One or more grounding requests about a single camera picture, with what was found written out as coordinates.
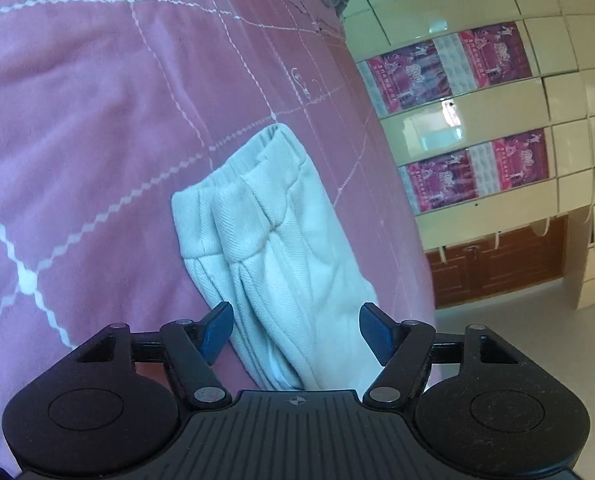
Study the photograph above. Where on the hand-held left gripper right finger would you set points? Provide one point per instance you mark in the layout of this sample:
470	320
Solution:
375	332

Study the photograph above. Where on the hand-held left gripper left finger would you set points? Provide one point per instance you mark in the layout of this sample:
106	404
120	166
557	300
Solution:
216	332

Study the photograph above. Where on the white pants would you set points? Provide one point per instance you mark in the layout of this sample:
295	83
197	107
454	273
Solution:
277	240

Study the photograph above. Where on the brown wooden cabinet doors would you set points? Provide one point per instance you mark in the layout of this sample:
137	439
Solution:
502	265

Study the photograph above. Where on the pink quilted bedsheet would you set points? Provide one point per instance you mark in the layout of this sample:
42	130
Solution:
77	135

